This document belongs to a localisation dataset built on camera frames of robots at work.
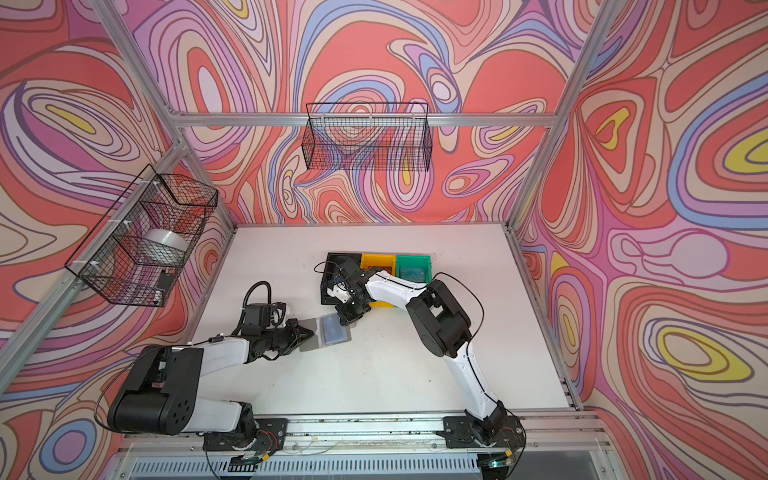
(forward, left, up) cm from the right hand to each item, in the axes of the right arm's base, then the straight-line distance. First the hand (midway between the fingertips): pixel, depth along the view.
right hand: (347, 326), depth 93 cm
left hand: (-2, +9, +2) cm, 10 cm away
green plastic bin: (+20, -24, +3) cm, 31 cm away
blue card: (-2, +4, +1) cm, 5 cm away
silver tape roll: (+10, +41, +33) cm, 54 cm away
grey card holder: (-5, +9, +1) cm, 10 cm away
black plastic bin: (+8, +1, +23) cm, 25 cm away
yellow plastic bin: (+22, -11, +4) cm, 25 cm away
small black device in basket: (+1, +42, +27) cm, 50 cm away
